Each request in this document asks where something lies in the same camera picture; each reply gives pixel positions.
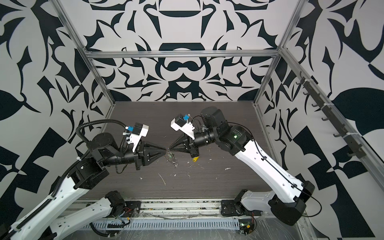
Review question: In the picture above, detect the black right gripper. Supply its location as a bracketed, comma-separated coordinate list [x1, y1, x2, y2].
[171, 129, 222, 158]

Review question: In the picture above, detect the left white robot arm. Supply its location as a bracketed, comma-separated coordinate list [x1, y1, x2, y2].
[1, 119, 167, 240]

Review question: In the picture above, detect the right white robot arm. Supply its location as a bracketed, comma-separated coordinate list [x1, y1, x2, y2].
[169, 107, 315, 226]

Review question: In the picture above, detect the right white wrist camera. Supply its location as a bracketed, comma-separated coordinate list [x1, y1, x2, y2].
[171, 114, 195, 140]

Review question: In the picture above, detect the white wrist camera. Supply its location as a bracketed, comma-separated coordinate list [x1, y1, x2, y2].
[171, 114, 195, 140]
[123, 123, 149, 152]

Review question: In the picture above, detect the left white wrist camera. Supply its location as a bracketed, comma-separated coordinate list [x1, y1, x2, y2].
[123, 123, 149, 152]

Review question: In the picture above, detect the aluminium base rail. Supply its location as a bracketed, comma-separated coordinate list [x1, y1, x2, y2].
[68, 197, 308, 218]

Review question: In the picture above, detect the white slotted cable duct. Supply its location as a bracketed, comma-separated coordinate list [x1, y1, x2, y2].
[94, 219, 240, 231]

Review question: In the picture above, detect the black wall hook rack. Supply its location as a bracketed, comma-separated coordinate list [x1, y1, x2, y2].
[298, 72, 368, 159]

